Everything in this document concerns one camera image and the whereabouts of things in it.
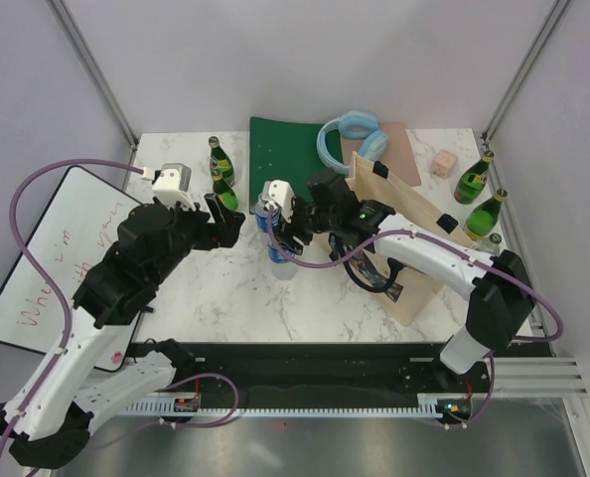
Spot Pocari Sweat bottle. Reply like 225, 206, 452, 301
254, 193, 278, 234
267, 238, 297, 281

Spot left aluminium frame post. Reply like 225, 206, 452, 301
46, 0, 139, 152

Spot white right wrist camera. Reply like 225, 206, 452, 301
259, 180, 295, 223

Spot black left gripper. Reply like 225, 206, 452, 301
149, 193, 245, 285

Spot aluminium frame rail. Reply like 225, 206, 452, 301
479, 0, 574, 359

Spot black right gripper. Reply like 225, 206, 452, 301
270, 196, 338, 257

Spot pink cube power adapter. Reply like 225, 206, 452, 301
429, 149, 458, 179

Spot green Perrier bottle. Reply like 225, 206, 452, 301
454, 149, 495, 205

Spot cream canvas tote bag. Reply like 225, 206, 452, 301
345, 153, 483, 326

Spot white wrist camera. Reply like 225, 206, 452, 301
141, 163, 195, 211
259, 180, 295, 223

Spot whiteboard with red writing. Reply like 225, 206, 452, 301
0, 164, 147, 373

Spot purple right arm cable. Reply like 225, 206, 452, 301
266, 203, 565, 431

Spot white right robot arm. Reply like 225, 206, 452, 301
262, 168, 536, 392

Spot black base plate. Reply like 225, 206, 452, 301
125, 340, 493, 410

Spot light blue cable duct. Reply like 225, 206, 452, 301
118, 394, 443, 418

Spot clear bottle green cap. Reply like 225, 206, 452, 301
478, 233, 503, 256

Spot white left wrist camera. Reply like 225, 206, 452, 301
141, 163, 195, 211

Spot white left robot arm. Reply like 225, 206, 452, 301
0, 194, 245, 469

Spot green glass bottle gold cap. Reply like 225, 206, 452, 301
209, 136, 235, 186

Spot light blue headphones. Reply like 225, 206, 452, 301
316, 110, 388, 175

